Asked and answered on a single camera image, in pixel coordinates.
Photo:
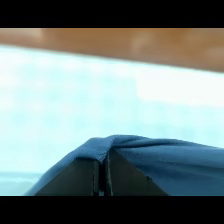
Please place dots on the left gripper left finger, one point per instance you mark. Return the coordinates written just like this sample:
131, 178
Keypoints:
76, 180

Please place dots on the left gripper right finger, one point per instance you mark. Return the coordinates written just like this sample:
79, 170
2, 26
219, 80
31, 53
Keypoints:
126, 180

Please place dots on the blue garment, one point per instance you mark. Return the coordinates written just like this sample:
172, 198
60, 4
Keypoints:
173, 166

